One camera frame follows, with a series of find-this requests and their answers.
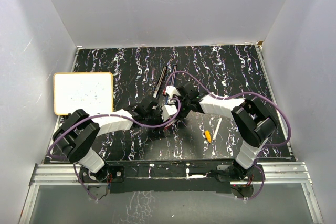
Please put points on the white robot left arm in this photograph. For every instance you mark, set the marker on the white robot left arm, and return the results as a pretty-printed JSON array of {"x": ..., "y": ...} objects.
[{"x": 77, "y": 134}]

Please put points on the white board with wooden frame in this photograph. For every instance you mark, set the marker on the white board with wooden frame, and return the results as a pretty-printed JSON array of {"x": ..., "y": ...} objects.
[{"x": 90, "y": 91}]

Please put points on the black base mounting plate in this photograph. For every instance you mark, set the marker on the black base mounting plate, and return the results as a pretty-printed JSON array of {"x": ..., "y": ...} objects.
[{"x": 167, "y": 176}]

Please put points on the yellow cap marker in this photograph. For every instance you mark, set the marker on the yellow cap marker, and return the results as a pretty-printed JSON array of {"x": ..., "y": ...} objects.
[{"x": 207, "y": 136}]

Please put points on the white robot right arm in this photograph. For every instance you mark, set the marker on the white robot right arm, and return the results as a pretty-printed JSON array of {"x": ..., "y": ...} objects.
[{"x": 254, "y": 122}]

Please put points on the white pen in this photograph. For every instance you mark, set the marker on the white pen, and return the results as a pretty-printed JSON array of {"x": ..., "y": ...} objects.
[{"x": 217, "y": 129}]

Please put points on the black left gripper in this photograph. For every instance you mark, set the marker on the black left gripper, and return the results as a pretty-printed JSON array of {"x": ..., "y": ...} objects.
[{"x": 158, "y": 111}]

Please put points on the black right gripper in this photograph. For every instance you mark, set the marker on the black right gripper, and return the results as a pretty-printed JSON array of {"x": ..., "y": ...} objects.
[{"x": 182, "y": 115}]

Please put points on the aluminium frame rail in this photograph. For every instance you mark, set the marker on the aluminium frame rail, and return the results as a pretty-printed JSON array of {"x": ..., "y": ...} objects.
[{"x": 274, "y": 172}]

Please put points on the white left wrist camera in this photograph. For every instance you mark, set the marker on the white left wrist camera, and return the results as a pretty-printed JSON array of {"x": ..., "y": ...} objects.
[{"x": 168, "y": 111}]

